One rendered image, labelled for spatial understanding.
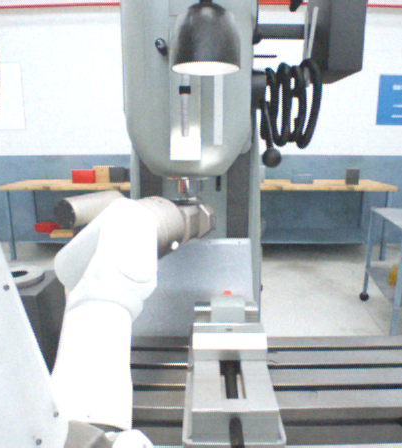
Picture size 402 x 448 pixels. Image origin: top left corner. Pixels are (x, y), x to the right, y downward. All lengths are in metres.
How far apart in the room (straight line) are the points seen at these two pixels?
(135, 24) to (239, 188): 0.57
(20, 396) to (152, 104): 0.43
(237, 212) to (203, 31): 0.70
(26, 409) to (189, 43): 0.32
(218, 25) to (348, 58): 0.55
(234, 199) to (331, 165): 4.15
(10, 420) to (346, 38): 0.86
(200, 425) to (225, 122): 0.43
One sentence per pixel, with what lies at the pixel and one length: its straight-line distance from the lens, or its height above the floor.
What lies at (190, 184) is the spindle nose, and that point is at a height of 1.29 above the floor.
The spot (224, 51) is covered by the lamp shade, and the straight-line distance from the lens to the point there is 0.38.
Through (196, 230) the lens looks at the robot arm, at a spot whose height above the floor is 1.23.
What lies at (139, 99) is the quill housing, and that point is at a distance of 0.55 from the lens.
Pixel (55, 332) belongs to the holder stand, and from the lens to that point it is 0.73.
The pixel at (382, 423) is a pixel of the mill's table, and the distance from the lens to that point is 0.76.
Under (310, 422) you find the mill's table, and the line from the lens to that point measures 0.72.
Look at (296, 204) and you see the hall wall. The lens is 5.04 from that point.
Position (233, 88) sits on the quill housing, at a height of 1.44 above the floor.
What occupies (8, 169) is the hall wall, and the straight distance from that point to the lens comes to 5.49.
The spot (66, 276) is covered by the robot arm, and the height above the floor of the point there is 1.21.
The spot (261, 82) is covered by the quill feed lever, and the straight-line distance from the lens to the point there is 0.65.
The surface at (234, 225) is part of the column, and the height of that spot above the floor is 1.13.
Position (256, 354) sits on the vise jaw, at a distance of 0.64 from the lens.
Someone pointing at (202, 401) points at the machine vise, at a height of 1.01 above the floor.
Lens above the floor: 1.36
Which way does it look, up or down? 13 degrees down
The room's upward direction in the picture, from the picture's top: straight up
